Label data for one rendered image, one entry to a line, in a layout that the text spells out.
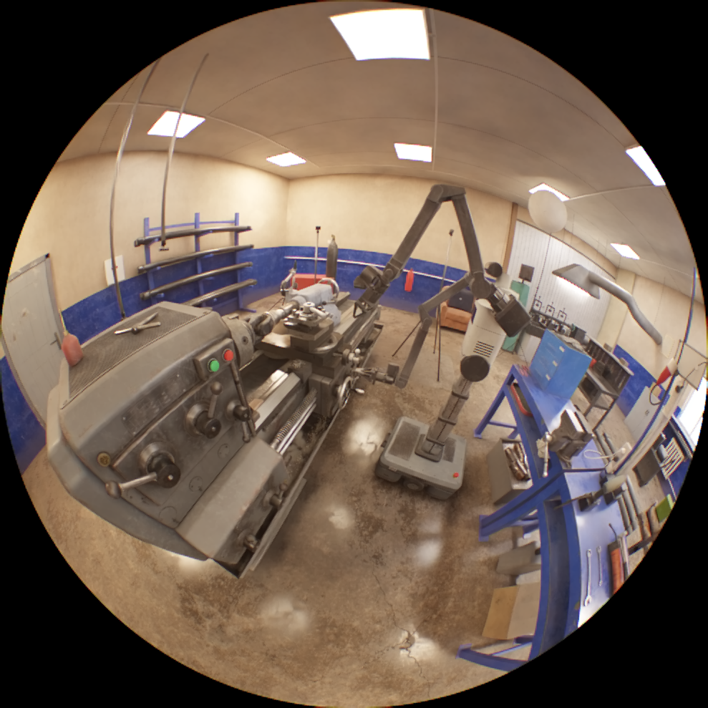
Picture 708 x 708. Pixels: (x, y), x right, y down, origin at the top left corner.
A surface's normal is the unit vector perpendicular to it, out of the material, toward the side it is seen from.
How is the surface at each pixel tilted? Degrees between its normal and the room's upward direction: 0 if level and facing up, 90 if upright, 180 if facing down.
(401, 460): 0
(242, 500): 32
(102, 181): 90
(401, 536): 0
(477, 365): 90
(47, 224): 90
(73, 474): 46
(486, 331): 90
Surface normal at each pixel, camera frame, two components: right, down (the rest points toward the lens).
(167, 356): 0.74, -0.44
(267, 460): 0.58, -0.60
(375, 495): 0.09, -0.86
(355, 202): -0.31, 0.46
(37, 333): 0.95, 0.23
